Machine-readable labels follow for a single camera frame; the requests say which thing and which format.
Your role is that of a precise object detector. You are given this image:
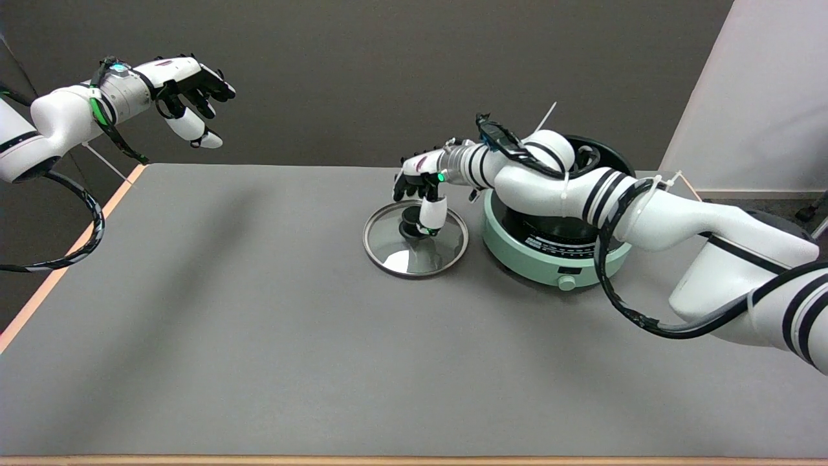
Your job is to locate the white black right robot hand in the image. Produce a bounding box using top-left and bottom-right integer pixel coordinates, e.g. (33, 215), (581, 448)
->
(393, 148), (453, 237)

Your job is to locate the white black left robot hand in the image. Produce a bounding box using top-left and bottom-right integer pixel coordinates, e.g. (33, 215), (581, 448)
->
(133, 54), (237, 150)

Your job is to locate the glass pot lid black knob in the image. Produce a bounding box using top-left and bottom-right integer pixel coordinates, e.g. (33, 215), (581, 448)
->
(362, 200), (469, 279)

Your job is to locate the mint green induction cooker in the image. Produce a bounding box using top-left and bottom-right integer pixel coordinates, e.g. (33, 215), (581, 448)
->
(482, 188), (633, 291)

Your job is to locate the white partition panel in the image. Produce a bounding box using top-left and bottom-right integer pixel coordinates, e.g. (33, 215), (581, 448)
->
(659, 0), (828, 199)

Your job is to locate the black chair caster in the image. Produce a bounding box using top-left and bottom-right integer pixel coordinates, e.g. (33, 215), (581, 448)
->
(795, 191), (828, 223)

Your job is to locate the thin green black wrist cable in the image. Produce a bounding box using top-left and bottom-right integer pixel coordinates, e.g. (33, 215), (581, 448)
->
(89, 56), (151, 165)

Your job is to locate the thick black looping arm cable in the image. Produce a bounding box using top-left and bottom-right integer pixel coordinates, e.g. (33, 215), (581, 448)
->
(0, 170), (105, 273)

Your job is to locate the black saucepan with long handle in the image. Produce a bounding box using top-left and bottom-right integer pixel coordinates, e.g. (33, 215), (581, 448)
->
(559, 134), (638, 181)

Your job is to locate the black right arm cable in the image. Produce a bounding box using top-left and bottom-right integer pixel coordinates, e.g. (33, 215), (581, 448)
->
(475, 113), (828, 341)

